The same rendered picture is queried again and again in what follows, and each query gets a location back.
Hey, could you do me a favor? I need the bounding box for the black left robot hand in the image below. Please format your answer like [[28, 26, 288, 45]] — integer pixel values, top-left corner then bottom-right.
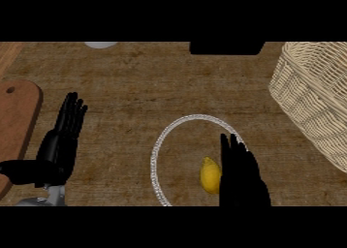
[[0, 91, 90, 189]]

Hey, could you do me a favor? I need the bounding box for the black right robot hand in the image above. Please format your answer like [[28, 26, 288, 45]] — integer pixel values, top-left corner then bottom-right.
[[219, 133, 273, 207]]

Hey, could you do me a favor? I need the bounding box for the yellow lemon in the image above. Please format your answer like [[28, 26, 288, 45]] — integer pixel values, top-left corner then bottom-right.
[[199, 156, 224, 196]]

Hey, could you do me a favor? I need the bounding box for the round placemat with white rim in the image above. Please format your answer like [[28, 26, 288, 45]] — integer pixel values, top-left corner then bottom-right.
[[150, 113, 250, 207]]

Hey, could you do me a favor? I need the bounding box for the pale wicker basket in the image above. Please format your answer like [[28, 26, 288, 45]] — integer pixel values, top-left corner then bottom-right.
[[269, 42, 347, 175]]

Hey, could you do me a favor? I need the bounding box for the brown wooden cutting board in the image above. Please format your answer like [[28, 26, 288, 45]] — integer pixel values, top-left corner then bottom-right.
[[0, 79, 45, 206]]

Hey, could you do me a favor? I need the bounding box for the white round object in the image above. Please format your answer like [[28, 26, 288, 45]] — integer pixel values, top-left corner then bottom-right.
[[84, 42, 119, 49]]

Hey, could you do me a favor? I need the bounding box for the black appliance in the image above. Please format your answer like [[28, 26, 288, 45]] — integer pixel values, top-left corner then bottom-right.
[[189, 42, 267, 56]]

